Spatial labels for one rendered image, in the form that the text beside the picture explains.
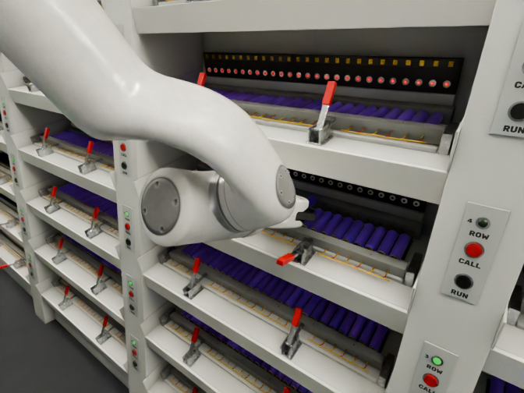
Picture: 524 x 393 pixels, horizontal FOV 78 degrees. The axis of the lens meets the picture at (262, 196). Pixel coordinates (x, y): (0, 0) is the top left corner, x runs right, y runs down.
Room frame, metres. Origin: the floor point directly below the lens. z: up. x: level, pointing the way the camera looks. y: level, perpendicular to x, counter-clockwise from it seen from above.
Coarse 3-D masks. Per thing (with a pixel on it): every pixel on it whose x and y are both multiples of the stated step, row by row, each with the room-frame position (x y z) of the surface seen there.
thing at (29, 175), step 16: (0, 64) 1.11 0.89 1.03; (0, 80) 1.12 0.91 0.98; (16, 112) 1.11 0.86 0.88; (32, 112) 1.15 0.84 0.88; (48, 112) 1.19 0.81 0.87; (16, 128) 1.11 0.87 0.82; (32, 128) 1.14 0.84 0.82; (16, 160) 1.11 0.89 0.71; (32, 176) 1.13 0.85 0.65; (48, 176) 1.17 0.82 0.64; (16, 192) 1.14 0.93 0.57; (32, 224) 1.11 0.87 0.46; (48, 224) 1.15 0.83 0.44; (32, 256) 1.11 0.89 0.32; (48, 272) 1.13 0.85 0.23; (32, 288) 1.14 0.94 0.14; (48, 320) 1.11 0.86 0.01
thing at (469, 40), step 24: (216, 48) 0.85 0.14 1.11; (240, 48) 0.81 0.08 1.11; (264, 48) 0.77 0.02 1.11; (288, 48) 0.74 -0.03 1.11; (312, 48) 0.71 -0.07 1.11; (336, 48) 0.68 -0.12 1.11; (360, 48) 0.65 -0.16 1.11; (384, 48) 0.63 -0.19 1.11; (408, 48) 0.61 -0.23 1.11; (432, 48) 0.58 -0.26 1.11; (456, 48) 0.56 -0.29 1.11; (480, 48) 0.55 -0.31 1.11; (456, 96) 0.56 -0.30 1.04; (456, 120) 0.55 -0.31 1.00; (312, 192) 0.68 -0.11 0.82; (432, 216) 0.55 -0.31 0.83
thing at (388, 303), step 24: (192, 168) 0.84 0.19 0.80; (336, 192) 0.62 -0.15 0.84; (408, 216) 0.55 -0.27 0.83; (240, 240) 0.54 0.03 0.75; (264, 240) 0.54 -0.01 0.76; (264, 264) 0.51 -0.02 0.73; (288, 264) 0.48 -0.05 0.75; (312, 264) 0.47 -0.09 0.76; (336, 264) 0.47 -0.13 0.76; (312, 288) 0.46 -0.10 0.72; (336, 288) 0.43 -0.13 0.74; (360, 288) 0.42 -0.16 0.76; (384, 288) 0.42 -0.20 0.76; (408, 288) 0.42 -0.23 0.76; (360, 312) 0.42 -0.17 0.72; (384, 312) 0.39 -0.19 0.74; (408, 312) 0.37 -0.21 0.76
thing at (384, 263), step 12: (276, 228) 0.55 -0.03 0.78; (288, 228) 0.54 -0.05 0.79; (300, 228) 0.53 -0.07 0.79; (300, 240) 0.53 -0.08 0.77; (324, 240) 0.50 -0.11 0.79; (336, 240) 0.50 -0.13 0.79; (324, 252) 0.49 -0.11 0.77; (336, 252) 0.49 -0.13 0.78; (348, 252) 0.47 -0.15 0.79; (360, 252) 0.47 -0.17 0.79; (372, 252) 0.47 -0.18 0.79; (348, 264) 0.46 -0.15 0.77; (360, 264) 0.45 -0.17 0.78; (372, 264) 0.45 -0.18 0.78; (384, 264) 0.44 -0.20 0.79; (396, 264) 0.44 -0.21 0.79; (408, 264) 0.44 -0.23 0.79; (384, 276) 0.43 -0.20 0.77
